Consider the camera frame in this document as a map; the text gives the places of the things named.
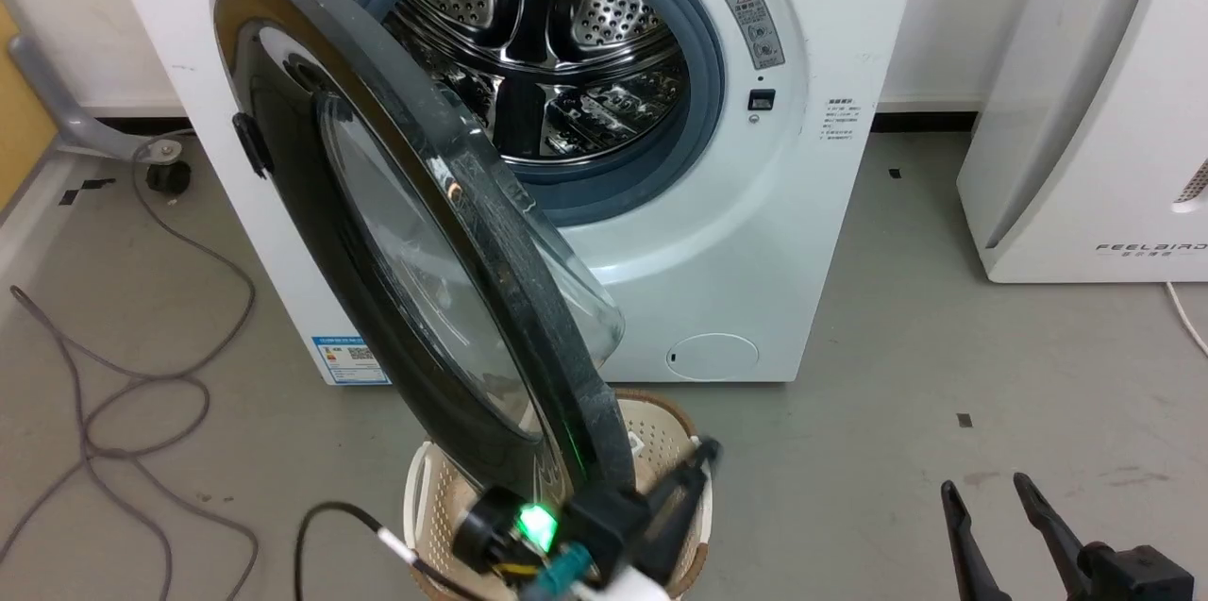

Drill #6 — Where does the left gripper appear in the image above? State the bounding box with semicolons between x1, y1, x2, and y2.
453;438;723;594

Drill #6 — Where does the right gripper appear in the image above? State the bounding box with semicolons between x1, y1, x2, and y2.
940;473;1196;601

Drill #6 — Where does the black round glass washer door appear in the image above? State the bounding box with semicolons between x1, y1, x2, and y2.
210;0;635;509

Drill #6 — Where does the white front-load washing machine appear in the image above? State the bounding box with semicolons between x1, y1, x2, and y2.
94;0;931;387

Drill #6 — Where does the grey rubber door gasket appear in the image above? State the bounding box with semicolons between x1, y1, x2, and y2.
351;0;726;227

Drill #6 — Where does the cream perforated laundry basket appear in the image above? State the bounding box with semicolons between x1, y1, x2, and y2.
404;389;713;601

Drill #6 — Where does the round white filter cover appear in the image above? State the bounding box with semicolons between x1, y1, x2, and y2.
666;333;759;382

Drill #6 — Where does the blue energy label sticker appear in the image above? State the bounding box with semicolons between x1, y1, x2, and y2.
311;335;391;386

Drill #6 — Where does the white Feelbird appliance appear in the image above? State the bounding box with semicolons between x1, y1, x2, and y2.
956;0;1208;285

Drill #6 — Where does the steel washer drum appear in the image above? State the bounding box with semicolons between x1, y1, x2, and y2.
382;0;690;164

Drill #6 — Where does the grey warning sticker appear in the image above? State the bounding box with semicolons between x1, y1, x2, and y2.
724;0;786;71

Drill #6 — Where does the black caster wheel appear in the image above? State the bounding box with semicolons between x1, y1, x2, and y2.
145;159;193;197

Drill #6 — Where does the grey metal stand leg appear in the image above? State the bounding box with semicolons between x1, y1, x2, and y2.
8;33;186;164

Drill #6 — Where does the yellow wooden panel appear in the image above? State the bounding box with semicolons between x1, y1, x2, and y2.
0;1;59;209

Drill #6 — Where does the white power cable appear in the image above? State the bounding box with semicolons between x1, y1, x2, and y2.
1165;281;1208;359

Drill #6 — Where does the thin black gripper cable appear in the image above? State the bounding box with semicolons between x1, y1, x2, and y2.
294;501;492;601

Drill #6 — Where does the grey floor cable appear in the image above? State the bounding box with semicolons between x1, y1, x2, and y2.
0;131;260;601

